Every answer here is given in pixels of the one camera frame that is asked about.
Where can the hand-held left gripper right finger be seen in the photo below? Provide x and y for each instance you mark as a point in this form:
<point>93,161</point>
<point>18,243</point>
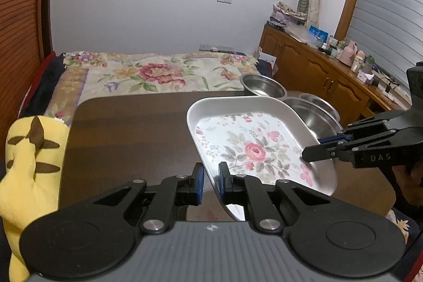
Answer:
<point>224,184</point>

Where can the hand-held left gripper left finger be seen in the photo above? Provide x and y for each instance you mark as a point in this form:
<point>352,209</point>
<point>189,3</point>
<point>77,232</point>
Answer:
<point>198,183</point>

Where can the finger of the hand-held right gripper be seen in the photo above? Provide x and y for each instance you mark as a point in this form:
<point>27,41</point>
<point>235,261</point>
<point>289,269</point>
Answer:
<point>317,153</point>
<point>333,139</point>

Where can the large steel bowl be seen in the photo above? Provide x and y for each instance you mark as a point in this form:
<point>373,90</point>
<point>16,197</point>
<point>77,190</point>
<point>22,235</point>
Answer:
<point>314,120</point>

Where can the shallow wide-rim steel bowl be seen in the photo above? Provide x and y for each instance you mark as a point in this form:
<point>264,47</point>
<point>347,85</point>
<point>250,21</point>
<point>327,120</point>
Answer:
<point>322,100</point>

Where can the floral square plate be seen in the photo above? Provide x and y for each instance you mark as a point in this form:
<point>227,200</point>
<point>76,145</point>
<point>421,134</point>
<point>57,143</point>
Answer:
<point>251,143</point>

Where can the deep steel bowl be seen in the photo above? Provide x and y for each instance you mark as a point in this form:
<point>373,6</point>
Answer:
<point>262,85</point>

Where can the person's right hand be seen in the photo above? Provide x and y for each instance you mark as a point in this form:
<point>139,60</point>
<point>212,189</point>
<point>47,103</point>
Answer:
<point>411,179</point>

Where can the white tissue box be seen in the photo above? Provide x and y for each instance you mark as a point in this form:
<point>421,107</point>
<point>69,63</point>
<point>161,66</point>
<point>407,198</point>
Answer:
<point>366,77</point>

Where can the pink-capped white bottle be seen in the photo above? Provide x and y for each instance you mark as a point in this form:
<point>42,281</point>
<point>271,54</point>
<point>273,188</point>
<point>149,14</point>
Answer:
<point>358,61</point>

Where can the green bottle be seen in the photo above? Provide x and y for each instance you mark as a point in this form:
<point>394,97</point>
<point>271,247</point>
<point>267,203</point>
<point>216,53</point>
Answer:
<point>370,64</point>

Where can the pink thermos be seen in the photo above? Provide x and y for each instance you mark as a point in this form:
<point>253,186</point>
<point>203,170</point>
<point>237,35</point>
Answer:
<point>348,54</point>

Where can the wooden cabinet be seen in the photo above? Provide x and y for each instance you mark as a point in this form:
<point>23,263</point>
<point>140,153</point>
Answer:
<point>297,60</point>

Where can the cluster of small bottles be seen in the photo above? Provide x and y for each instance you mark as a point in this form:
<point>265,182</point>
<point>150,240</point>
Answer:
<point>332,47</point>

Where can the white paper bag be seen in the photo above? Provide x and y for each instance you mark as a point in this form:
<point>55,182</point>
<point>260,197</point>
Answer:
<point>268,60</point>

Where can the blue box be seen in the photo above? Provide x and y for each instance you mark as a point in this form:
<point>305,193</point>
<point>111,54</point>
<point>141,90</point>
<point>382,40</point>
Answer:
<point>319,32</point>

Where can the clear plastic bag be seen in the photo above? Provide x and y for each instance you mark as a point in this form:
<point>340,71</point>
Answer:
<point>302,36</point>

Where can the grey window blind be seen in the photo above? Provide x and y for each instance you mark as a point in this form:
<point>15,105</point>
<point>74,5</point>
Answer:
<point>390,21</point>

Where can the black flat box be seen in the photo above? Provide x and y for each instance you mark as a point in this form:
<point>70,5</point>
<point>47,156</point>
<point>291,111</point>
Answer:
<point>275,25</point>

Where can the black flat device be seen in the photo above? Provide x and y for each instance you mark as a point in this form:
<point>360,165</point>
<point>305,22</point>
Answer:
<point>233,53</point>

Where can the pile of printed cloth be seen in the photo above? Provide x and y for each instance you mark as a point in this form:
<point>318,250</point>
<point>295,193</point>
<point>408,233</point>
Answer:
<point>289,11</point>

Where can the grey power strip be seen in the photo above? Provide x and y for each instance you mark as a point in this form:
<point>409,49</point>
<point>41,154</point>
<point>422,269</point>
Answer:
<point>214,47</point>

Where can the dark oval fan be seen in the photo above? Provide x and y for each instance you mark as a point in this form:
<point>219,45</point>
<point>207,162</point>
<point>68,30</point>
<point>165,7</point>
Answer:
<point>303,6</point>

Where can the yellow plush pillow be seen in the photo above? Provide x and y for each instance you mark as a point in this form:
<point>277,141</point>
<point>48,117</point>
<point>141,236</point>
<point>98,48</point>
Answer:
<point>29,176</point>

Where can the floral bedspread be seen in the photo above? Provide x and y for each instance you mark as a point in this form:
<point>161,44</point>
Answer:
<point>49,83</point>

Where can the red cloth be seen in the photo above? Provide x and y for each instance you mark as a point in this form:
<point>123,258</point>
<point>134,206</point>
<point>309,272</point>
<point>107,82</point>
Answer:
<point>36,80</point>

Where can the wooden louvered wardrobe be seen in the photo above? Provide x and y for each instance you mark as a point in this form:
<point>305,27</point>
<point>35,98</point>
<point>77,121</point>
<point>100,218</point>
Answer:
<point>19,21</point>

